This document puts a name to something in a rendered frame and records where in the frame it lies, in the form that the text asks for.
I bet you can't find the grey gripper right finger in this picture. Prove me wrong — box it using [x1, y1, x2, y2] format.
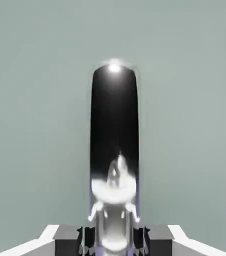
[133, 224, 226, 256]

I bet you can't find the grey-green painted cabinet door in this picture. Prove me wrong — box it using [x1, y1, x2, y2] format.
[0, 0, 226, 256]

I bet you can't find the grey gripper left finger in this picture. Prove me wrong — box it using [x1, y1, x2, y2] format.
[0, 224, 96, 256]

